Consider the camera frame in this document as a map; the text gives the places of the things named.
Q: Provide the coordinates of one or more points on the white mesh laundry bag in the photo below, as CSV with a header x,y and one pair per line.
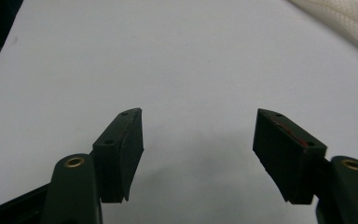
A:
x,y
348,21

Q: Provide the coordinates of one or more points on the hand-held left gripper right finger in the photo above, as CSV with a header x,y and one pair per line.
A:
x,y
289,155

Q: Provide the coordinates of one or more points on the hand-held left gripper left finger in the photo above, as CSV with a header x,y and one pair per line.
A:
x,y
115,161

